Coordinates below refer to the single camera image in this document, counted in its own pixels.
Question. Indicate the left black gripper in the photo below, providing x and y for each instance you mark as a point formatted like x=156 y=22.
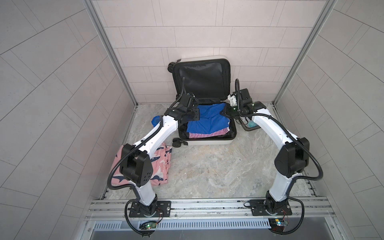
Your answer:
x=196 y=117

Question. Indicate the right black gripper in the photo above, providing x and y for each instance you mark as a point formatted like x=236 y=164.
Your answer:
x=226 y=111

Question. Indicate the red white striped shirt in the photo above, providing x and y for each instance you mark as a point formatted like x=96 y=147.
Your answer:
x=218 y=133

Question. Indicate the blue t-shirt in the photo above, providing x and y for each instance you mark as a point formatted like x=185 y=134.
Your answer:
x=210 y=120

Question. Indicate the pink shark print garment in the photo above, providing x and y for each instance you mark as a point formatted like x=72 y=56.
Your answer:
x=161 y=163

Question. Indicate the clear toiletry pouch black trim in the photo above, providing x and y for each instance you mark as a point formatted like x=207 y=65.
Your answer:
x=248 y=125

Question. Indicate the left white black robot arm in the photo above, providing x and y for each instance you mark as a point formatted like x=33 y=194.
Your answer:
x=134 y=169

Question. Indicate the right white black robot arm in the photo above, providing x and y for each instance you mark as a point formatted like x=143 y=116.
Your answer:
x=294 y=160

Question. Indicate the clear container with blue lid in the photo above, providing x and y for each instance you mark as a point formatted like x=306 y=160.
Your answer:
x=155 y=120

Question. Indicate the black and white open suitcase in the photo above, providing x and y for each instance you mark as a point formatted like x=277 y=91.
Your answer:
x=209 y=80

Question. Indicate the left green circuit board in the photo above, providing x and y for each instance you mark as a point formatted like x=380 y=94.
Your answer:
x=150 y=225

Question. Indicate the green circuit board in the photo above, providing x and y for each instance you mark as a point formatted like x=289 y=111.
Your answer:
x=150 y=225
x=278 y=225

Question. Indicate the right green circuit board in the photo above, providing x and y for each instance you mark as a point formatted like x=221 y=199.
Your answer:
x=278 y=225

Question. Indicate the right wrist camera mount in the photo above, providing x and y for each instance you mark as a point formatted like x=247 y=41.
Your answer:
x=240 y=98

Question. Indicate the aluminium mounting rail frame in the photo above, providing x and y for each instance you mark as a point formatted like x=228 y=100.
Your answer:
x=206 y=214

